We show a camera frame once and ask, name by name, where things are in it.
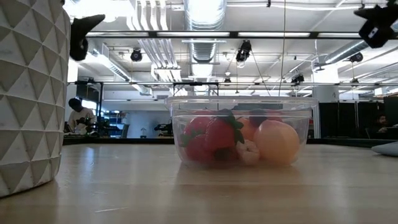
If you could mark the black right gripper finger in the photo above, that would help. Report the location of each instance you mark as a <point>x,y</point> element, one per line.
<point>374,28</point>

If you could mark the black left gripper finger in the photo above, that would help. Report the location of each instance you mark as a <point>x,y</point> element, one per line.
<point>82,31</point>

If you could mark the peach-coloured round toy fruit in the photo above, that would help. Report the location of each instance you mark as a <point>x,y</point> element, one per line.
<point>276,142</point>

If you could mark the orange toy fruit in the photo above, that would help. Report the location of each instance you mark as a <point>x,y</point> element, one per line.
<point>248,129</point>

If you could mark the red toy strawberry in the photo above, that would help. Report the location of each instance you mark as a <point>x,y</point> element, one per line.
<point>197,150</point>
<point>220,135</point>

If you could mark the pale pink toy food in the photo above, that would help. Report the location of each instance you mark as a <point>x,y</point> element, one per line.
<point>248,151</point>

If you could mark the black background robot arm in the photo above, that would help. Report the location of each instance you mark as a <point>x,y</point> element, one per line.
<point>163,127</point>

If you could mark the clear plastic tupperware container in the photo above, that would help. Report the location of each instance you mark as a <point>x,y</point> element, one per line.
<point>241,165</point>

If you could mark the large grey ceiling pipe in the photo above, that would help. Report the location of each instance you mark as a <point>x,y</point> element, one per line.
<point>345,51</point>

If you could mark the white column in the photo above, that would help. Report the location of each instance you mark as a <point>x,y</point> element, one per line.
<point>325,90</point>

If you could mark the white faceted textured container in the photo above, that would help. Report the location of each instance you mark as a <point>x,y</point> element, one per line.
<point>31,93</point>

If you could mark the person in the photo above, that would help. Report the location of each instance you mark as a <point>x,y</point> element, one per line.
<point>80,116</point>
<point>381,123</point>

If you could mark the black office partition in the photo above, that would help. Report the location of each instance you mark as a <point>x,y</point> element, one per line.
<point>348,119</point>

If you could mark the black beam with light strips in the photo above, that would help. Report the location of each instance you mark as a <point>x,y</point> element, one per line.
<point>186,34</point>

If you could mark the grey rectangular lid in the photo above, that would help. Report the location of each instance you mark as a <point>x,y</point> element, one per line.
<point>387,147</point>

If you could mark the black ceiling-mounted camera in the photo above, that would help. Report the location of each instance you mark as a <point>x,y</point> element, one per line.
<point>356,57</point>
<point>244,49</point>
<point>298,77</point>
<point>136,55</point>

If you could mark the black aluminium table frame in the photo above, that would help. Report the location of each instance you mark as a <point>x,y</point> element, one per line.
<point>93,141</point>

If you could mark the black background workstation frame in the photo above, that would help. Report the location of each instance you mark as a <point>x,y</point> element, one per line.
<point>192,83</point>

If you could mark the silver ribbed air duct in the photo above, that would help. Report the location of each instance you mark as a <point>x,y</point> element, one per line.
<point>203,49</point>

